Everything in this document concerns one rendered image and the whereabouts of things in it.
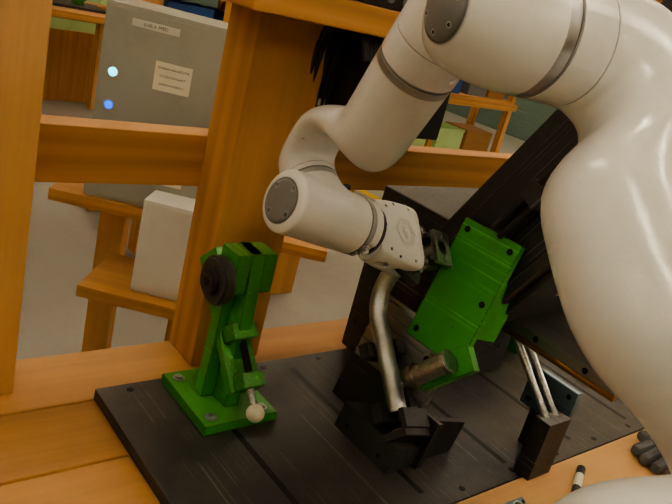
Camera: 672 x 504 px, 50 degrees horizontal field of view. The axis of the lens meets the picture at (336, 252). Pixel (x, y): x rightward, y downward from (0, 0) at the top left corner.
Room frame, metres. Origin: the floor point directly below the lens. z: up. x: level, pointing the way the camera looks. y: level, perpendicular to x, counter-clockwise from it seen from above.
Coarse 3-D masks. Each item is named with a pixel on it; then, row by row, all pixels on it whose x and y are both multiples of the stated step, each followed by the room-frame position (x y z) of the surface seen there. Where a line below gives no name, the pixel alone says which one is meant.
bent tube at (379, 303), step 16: (432, 240) 1.06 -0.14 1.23; (448, 240) 1.09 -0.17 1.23; (448, 256) 1.06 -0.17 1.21; (384, 272) 1.09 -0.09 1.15; (384, 288) 1.08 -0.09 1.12; (384, 304) 1.08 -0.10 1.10; (384, 320) 1.06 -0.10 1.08; (384, 336) 1.04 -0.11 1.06; (384, 352) 1.02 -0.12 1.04; (384, 368) 1.00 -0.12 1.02; (384, 384) 0.99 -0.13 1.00; (400, 384) 0.99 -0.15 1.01; (400, 400) 0.97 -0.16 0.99
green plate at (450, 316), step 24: (456, 240) 1.08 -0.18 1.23; (480, 240) 1.05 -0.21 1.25; (504, 240) 1.03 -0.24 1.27; (456, 264) 1.06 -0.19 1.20; (480, 264) 1.03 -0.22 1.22; (504, 264) 1.01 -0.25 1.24; (432, 288) 1.06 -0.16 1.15; (456, 288) 1.04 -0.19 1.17; (480, 288) 1.01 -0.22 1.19; (504, 288) 1.02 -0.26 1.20; (432, 312) 1.04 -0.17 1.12; (456, 312) 1.02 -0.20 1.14; (480, 312) 0.99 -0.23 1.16; (504, 312) 1.04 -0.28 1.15; (432, 336) 1.02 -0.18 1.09; (456, 336) 1.00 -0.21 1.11; (480, 336) 1.01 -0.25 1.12
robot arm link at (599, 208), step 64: (640, 0) 0.59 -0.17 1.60; (576, 64) 0.55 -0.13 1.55; (640, 64) 0.56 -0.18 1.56; (576, 128) 0.59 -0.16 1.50; (640, 128) 0.50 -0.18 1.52; (576, 192) 0.47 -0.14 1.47; (640, 192) 0.46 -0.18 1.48; (576, 256) 0.45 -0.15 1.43; (640, 256) 0.43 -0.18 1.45; (576, 320) 0.44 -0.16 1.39; (640, 320) 0.41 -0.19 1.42; (640, 384) 0.41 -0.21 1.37
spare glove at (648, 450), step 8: (640, 432) 1.21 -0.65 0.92; (640, 440) 1.21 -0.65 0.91; (648, 440) 1.18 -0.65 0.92; (632, 448) 1.16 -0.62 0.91; (640, 448) 1.15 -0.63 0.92; (648, 448) 1.17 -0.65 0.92; (656, 448) 1.16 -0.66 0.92; (640, 456) 1.13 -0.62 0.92; (648, 456) 1.13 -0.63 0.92; (656, 456) 1.14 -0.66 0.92; (648, 464) 1.13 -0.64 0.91; (656, 464) 1.11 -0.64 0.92; (664, 464) 1.12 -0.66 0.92; (656, 472) 1.10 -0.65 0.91; (664, 472) 1.11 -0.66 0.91
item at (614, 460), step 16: (608, 448) 1.16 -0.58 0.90; (624, 448) 1.17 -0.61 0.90; (560, 464) 1.06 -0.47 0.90; (576, 464) 1.08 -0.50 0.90; (592, 464) 1.09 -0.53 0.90; (608, 464) 1.10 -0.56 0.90; (624, 464) 1.12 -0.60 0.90; (640, 464) 1.13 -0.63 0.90; (544, 480) 1.00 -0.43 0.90; (560, 480) 1.02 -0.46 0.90; (592, 480) 1.04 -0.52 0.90; (480, 496) 0.92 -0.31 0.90; (496, 496) 0.93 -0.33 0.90; (512, 496) 0.94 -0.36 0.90; (528, 496) 0.95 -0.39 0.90; (544, 496) 0.96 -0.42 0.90; (560, 496) 0.97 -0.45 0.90
